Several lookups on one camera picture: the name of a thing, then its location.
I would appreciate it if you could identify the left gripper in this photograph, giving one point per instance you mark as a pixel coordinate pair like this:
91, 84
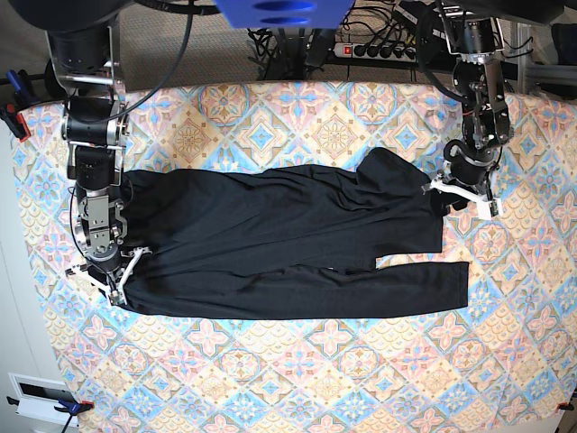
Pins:
487, 203

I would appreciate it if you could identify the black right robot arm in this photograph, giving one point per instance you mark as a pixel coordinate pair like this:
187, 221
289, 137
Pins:
84, 45

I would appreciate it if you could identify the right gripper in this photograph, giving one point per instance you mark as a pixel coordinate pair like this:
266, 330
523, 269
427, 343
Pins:
109, 273

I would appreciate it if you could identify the red table clamp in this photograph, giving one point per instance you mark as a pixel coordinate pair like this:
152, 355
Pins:
14, 120

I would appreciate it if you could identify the patterned colourful tablecloth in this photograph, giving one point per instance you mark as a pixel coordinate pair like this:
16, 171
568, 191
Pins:
508, 358

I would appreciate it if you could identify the white wall outlet box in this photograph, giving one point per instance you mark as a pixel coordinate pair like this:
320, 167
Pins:
37, 398

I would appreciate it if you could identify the black t-shirt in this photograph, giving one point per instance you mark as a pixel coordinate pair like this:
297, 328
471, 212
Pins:
289, 243

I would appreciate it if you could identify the white power strip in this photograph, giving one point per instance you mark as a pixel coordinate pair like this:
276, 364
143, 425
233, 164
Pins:
393, 51

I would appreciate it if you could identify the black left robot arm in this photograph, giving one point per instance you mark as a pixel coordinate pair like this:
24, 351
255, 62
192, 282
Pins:
473, 35

